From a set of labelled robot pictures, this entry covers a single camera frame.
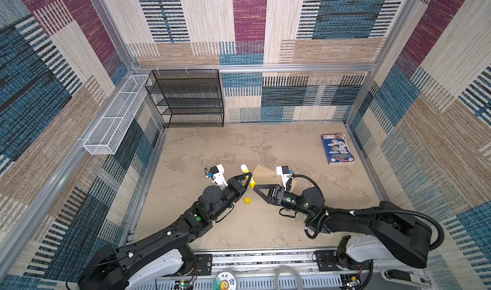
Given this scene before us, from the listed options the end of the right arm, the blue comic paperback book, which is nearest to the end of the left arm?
the end of the right arm

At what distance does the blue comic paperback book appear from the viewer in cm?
103

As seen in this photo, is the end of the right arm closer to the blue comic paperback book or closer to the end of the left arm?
the end of the left arm
